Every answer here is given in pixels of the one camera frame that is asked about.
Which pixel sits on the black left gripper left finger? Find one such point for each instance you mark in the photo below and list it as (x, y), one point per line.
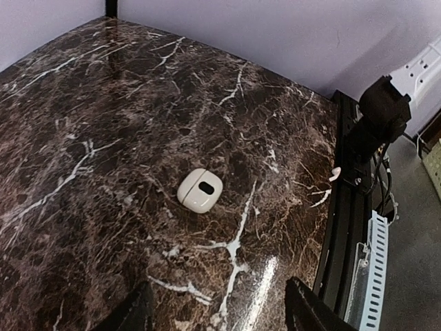
(135, 311)

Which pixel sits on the black front aluminium rail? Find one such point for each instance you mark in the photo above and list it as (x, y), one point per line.
(349, 208)

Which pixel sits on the white slotted cable duct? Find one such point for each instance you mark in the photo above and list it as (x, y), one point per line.
(366, 296)

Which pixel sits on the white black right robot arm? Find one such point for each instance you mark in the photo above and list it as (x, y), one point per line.
(404, 97)

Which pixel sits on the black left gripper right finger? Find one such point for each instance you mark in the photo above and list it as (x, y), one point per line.
(305, 311)

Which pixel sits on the black right frame post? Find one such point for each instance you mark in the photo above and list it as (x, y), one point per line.
(111, 8)

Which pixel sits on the white charging case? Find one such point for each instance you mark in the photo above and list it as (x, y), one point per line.
(200, 190)

